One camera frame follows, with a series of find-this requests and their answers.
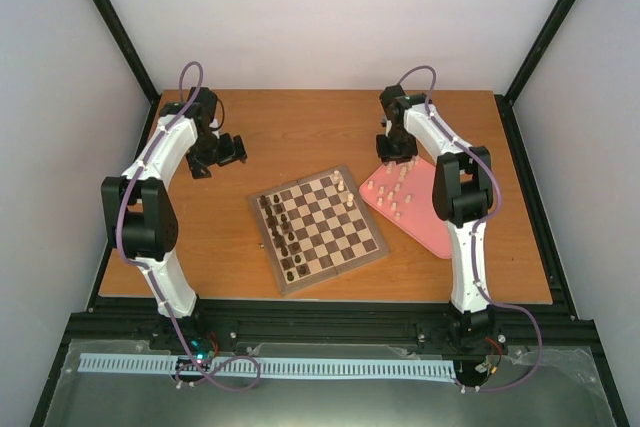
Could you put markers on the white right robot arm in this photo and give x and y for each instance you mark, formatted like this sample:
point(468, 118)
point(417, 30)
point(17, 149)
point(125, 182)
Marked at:
point(462, 194)

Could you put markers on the light blue cable duct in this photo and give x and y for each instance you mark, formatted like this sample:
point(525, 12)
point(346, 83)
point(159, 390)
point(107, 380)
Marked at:
point(272, 368)

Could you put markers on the wooden chess board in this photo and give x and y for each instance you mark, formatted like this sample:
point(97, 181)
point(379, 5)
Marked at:
point(333, 238)

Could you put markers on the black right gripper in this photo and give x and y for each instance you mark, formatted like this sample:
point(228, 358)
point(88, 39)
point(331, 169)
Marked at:
point(386, 157)

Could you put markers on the black right frame post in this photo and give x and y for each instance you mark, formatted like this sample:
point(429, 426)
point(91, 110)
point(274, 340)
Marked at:
point(542, 42)

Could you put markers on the black frame post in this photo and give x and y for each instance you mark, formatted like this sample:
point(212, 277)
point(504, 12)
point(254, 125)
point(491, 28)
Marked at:
point(124, 43)
point(542, 42)

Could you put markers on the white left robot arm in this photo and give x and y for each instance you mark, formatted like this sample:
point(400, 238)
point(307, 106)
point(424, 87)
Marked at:
point(140, 220)

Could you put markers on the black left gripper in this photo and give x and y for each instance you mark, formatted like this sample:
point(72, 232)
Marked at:
point(230, 151)

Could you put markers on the black aluminium base frame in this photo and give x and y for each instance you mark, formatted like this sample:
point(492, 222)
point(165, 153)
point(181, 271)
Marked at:
point(417, 327)

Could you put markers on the pink plastic tray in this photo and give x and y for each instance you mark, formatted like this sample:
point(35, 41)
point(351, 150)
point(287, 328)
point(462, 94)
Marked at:
point(419, 219)

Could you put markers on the black left frame post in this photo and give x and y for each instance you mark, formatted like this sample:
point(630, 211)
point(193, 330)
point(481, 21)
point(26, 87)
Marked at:
point(124, 43)

